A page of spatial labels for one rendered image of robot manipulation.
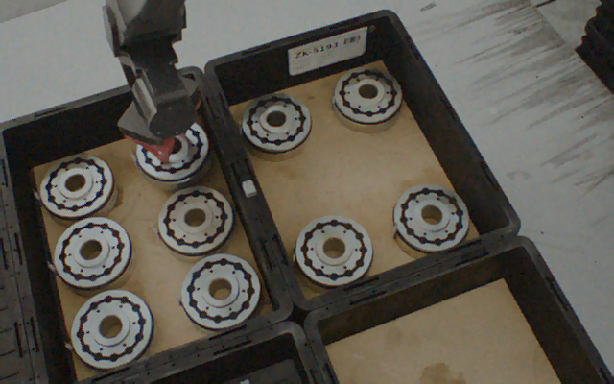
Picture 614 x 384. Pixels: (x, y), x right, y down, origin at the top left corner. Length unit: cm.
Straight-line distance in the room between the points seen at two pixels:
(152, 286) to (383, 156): 38
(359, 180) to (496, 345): 29
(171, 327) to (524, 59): 81
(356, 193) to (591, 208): 41
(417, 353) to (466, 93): 54
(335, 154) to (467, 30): 46
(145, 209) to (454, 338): 46
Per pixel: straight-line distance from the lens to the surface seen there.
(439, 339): 93
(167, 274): 96
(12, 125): 102
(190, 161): 98
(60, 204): 102
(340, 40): 106
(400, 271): 84
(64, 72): 137
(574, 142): 128
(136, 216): 101
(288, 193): 100
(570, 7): 252
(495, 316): 95
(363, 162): 102
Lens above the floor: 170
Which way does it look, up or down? 59 degrees down
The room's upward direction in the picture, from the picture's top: 1 degrees counter-clockwise
